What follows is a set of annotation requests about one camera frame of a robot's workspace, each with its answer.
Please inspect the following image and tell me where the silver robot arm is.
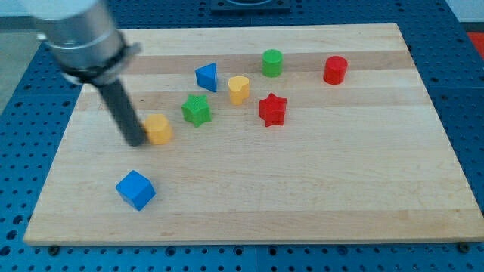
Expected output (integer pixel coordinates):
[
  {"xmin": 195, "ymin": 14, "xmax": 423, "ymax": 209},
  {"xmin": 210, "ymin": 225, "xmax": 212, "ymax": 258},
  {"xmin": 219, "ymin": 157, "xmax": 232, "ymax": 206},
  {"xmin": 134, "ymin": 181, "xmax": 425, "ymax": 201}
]
[{"xmin": 20, "ymin": 0, "xmax": 141, "ymax": 86}]

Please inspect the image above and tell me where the blue cube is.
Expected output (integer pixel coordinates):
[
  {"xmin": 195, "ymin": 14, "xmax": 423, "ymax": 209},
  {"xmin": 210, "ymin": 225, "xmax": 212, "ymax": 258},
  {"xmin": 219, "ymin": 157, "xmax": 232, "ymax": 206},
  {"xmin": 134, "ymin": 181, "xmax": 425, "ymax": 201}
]
[{"xmin": 115, "ymin": 170, "xmax": 156, "ymax": 211}]

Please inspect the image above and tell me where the red star block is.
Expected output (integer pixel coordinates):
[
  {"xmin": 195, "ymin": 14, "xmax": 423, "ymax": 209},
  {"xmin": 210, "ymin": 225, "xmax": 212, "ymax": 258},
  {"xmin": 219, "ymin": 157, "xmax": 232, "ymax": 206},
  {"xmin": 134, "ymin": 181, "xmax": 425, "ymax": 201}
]
[{"xmin": 259, "ymin": 93, "xmax": 287, "ymax": 127}]

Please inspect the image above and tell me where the yellow heart block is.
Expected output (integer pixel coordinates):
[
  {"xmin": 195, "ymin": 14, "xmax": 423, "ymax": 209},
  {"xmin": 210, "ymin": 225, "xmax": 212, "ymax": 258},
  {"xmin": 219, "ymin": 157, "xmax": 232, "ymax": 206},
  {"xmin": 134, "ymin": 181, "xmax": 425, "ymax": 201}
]
[{"xmin": 228, "ymin": 76, "xmax": 250, "ymax": 105}]

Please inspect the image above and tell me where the green star block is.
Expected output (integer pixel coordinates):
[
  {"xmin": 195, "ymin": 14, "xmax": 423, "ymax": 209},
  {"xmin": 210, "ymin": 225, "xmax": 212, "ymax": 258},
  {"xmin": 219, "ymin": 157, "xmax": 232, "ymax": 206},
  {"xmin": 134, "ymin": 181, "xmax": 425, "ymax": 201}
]
[{"xmin": 181, "ymin": 94, "xmax": 212, "ymax": 128}]

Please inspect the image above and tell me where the blue triangle block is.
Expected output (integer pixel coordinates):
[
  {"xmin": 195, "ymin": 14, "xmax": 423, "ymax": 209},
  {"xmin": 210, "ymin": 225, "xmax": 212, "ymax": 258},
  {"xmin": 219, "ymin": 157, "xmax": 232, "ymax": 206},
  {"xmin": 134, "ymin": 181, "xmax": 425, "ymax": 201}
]
[{"xmin": 195, "ymin": 63, "xmax": 218, "ymax": 92}]

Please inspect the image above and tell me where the wooden board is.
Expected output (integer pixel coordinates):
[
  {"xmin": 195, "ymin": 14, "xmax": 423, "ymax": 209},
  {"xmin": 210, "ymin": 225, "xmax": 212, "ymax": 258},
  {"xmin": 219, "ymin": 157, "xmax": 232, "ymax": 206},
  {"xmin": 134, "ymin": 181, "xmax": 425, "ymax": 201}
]
[{"xmin": 23, "ymin": 23, "xmax": 483, "ymax": 246}]

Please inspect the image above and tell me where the green cylinder block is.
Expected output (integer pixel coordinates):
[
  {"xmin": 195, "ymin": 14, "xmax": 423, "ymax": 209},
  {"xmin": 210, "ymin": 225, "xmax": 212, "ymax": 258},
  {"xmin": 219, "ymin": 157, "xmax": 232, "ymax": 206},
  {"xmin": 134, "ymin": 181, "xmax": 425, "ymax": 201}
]
[{"xmin": 262, "ymin": 49, "xmax": 284, "ymax": 77}]

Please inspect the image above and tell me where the yellow pentagon block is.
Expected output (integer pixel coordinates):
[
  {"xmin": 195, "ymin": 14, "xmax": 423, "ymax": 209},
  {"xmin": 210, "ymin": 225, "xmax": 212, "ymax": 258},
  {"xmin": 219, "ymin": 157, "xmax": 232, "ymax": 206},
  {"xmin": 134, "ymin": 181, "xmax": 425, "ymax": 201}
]
[{"xmin": 144, "ymin": 113, "xmax": 173, "ymax": 145}]

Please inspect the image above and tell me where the red cylinder block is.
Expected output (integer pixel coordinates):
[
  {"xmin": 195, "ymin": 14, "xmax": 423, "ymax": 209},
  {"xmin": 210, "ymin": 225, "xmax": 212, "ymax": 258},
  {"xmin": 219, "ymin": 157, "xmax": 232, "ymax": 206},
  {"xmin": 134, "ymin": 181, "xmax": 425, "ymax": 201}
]
[{"xmin": 323, "ymin": 56, "xmax": 348, "ymax": 85}]

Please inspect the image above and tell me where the black pusher rod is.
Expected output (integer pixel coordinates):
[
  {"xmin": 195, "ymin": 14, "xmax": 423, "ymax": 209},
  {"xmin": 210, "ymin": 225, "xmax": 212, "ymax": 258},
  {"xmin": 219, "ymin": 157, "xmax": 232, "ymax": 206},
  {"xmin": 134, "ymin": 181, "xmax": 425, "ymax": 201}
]
[{"xmin": 96, "ymin": 79, "xmax": 146, "ymax": 147}]

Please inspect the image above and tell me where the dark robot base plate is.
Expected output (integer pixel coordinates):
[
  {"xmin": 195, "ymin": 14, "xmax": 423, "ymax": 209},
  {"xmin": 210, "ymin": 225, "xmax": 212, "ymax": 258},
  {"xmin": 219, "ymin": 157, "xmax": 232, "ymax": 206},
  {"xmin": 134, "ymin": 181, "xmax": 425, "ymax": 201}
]
[{"xmin": 209, "ymin": 0, "xmax": 291, "ymax": 13}]

